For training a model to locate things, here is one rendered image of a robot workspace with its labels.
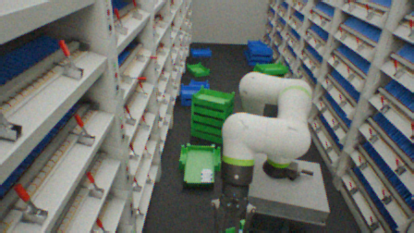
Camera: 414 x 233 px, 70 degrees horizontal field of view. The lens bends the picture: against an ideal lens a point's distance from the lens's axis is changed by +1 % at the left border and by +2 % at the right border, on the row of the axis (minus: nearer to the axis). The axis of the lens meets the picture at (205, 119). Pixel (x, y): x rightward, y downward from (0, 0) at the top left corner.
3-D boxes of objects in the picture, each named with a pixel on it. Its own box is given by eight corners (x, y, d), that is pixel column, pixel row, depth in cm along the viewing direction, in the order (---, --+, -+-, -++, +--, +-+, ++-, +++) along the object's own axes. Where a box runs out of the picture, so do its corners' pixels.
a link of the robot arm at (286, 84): (276, 101, 127) (283, 73, 122) (308, 107, 124) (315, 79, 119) (272, 116, 111) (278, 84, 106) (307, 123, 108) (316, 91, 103)
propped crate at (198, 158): (213, 188, 201) (213, 182, 195) (183, 186, 201) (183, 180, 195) (213, 150, 220) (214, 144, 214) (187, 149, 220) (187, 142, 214)
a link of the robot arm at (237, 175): (220, 164, 79) (255, 168, 78) (223, 154, 91) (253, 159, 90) (218, 185, 80) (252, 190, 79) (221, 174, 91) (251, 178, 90)
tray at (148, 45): (150, 58, 161) (154, 42, 156) (119, 112, 108) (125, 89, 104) (114, 46, 158) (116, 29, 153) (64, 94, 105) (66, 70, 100)
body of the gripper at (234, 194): (250, 179, 88) (247, 210, 89) (222, 176, 89) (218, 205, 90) (250, 187, 80) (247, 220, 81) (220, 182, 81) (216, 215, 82)
